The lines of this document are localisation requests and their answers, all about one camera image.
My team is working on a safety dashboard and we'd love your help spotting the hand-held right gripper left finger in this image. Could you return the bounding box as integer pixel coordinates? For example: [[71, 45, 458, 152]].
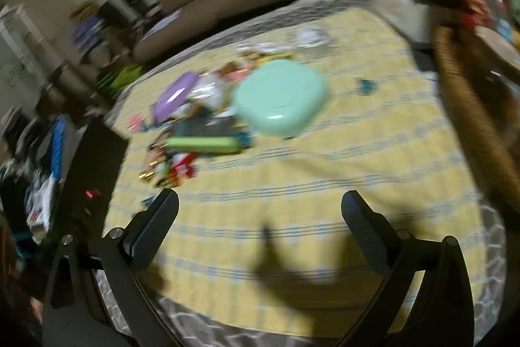
[[43, 188, 181, 347]]

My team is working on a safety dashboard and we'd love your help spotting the blue and white box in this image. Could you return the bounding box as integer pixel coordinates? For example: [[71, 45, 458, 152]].
[[25, 114, 69, 234]]

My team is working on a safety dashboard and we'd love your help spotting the stack of purple boxes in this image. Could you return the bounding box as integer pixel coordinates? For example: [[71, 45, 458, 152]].
[[72, 16, 105, 52]]

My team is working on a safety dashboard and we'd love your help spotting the mint green case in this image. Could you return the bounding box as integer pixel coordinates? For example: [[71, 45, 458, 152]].
[[233, 60, 330, 138]]

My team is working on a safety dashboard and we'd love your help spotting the yellow checked tablecloth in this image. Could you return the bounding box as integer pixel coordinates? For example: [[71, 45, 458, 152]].
[[101, 6, 484, 331]]

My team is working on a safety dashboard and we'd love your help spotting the bagged white tape roll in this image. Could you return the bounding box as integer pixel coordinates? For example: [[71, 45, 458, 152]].
[[294, 26, 340, 57]]

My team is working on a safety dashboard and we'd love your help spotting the purple case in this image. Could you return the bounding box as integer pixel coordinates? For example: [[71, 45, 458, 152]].
[[151, 71, 200, 124]]

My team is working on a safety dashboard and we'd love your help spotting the white pipe rack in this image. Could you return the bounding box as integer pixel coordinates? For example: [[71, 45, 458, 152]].
[[0, 3, 51, 96]]

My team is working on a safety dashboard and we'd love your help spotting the wicker basket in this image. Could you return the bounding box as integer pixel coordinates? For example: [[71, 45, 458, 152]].
[[432, 25, 520, 205]]

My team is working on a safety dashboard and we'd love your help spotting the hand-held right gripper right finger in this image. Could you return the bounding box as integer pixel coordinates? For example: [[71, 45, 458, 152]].
[[333, 190, 476, 347]]

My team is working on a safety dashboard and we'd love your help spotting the lime green tube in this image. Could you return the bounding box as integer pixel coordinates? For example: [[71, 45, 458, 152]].
[[164, 136, 241, 156]]

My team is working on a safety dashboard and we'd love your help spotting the green bag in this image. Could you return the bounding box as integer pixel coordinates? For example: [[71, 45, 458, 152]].
[[97, 66, 142, 92]]

